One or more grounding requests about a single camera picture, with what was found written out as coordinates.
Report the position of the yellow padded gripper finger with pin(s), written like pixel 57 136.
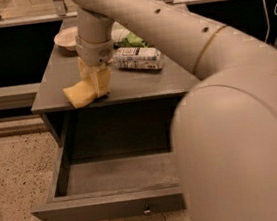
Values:
pixel 101 78
pixel 86 72

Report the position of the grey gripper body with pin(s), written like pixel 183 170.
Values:
pixel 93 55

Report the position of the yellow sponge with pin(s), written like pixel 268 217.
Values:
pixel 80 94

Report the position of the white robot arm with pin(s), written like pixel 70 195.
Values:
pixel 224 130

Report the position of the open grey top drawer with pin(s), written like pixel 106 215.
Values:
pixel 111 186

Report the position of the white bowl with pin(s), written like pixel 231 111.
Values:
pixel 66 38

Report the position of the green chip bag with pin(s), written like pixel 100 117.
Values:
pixel 122 37

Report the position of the clear plastic water bottle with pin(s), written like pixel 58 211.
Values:
pixel 138 58

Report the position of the grey cabinet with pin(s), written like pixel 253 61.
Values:
pixel 133 113

